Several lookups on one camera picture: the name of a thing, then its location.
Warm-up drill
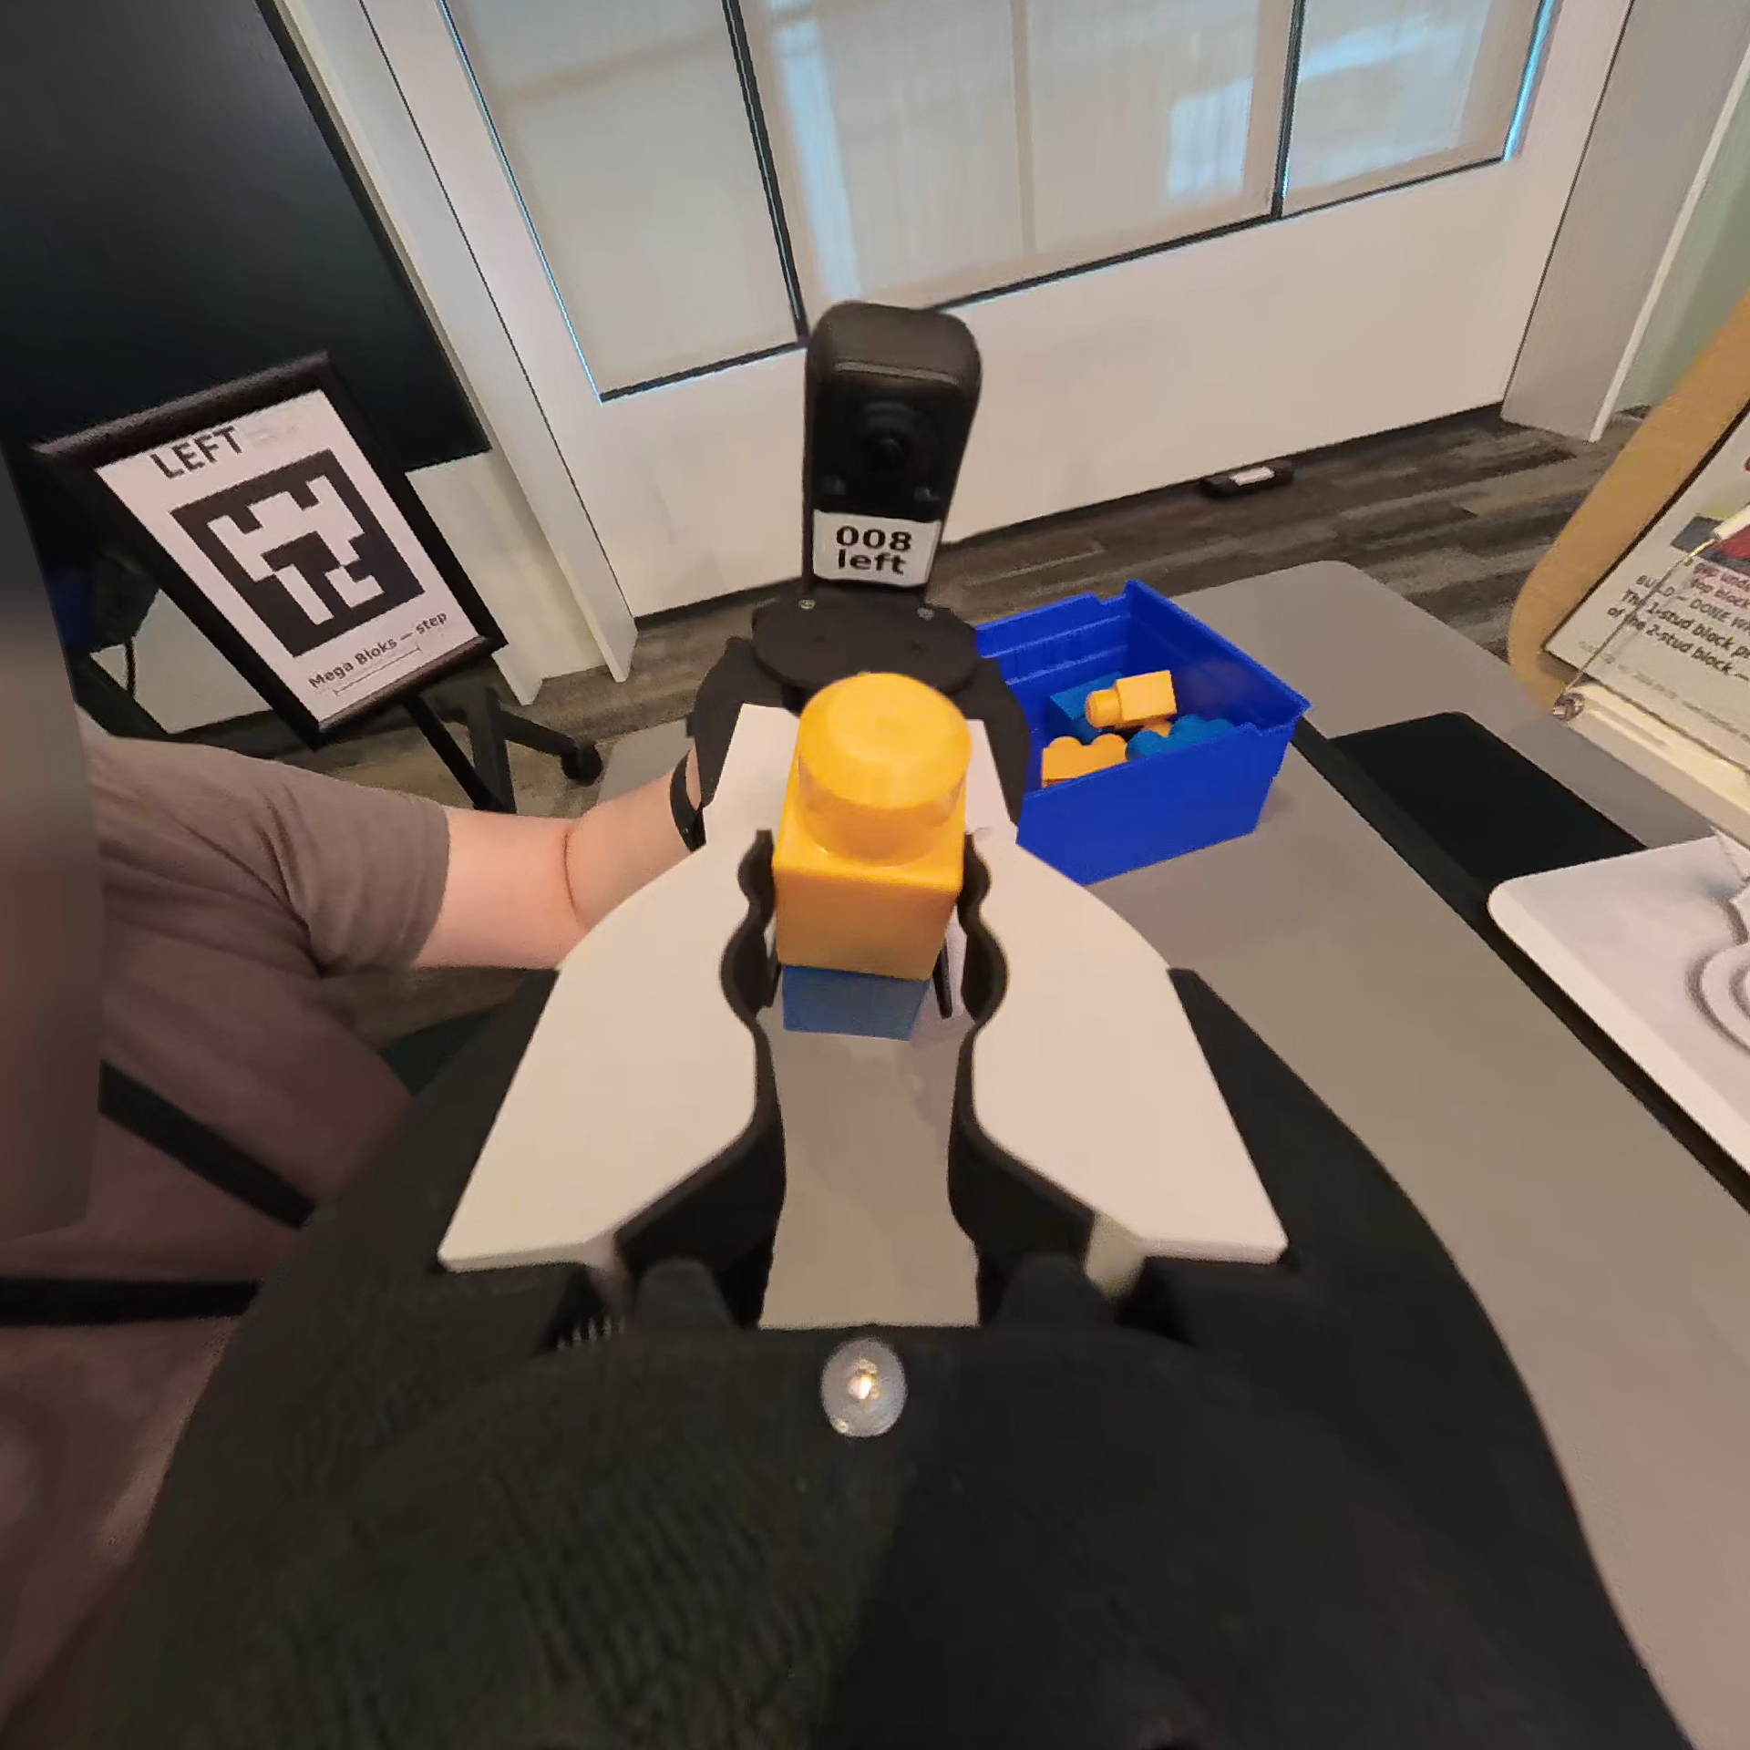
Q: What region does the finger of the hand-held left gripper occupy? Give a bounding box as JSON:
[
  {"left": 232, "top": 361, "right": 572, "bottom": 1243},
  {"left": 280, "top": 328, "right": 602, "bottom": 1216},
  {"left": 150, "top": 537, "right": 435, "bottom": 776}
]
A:
[
  {"left": 701, "top": 704, "right": 804, "bottom": 859},
  {"left": 960, "top": 709, "right": 1024, "bottom": 839}
]

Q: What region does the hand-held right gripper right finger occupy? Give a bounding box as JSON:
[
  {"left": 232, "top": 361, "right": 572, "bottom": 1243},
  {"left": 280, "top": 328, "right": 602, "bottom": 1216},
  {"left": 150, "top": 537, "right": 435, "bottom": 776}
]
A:
[{"left": 948, "top": 826, "right": 1291, "bottom": 1314}]

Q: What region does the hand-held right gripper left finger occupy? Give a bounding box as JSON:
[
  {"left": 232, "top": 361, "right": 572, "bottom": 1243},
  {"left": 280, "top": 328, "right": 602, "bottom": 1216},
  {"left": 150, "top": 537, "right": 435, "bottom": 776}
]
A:
[{"left": 437, "top": 826, "right": 787, "bottom": 1314}]

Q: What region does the pile of toy blocks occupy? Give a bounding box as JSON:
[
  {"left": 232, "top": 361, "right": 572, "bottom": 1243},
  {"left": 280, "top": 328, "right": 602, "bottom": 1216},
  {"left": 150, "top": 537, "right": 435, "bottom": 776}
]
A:
[{"left": 1039, "top": 671, "right": 1225, "bottom": 789}]

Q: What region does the blue plastic bin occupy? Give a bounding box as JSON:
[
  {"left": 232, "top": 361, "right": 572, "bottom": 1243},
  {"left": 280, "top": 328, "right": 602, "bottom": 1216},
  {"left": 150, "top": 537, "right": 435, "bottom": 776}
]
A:
[{"left": 973, "top": 580, "right": 1312, "bottom": 888}]

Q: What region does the blue two-stud block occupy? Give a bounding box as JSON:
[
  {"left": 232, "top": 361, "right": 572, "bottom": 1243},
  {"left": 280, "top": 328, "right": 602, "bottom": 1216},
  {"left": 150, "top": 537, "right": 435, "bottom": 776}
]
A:
[{"left": 782, "top": 961, "right": 925, "bottom": 1043}]

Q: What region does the person's left forearm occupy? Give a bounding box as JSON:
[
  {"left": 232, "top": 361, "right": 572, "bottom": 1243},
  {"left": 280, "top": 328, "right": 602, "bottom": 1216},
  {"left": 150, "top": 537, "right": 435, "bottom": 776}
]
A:
[{"left": 423, "top": 780, "right": 701, "bottom": 974}]

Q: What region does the large grid window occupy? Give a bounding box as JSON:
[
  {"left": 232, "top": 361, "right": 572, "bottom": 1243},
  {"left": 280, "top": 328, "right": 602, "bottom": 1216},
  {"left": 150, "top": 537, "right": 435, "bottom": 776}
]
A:
[{"left": 444, "top": 0, "right": 1561, "bottom": 402}]

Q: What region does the dark desk mat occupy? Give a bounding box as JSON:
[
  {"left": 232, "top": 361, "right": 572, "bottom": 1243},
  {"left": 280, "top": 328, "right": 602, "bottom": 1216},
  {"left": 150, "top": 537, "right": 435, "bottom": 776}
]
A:
[{"left": 1298, "top": 711, "right": 1750, "bottom": 1184}]

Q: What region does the black-white marker sign stand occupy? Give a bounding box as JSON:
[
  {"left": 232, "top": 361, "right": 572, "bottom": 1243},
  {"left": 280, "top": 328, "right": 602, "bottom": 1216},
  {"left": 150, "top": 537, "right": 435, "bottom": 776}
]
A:
[{"left": 29, "top": 352, "right": 510, "bottom": 815}]

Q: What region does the printed instruction sheet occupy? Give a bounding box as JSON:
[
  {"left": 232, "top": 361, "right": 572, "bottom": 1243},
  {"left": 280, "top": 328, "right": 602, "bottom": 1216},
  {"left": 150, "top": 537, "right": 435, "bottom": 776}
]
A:
[{"left": 1546, "top": 410, "right": 1750, "bottom": 726}]

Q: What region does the large dark display screen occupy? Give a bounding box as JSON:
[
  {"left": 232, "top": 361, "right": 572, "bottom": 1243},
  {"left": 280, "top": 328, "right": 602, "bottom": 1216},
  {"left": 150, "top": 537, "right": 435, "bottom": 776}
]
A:
[{"left": 0, "top": 0, "right": 490, "bottom": 467}]

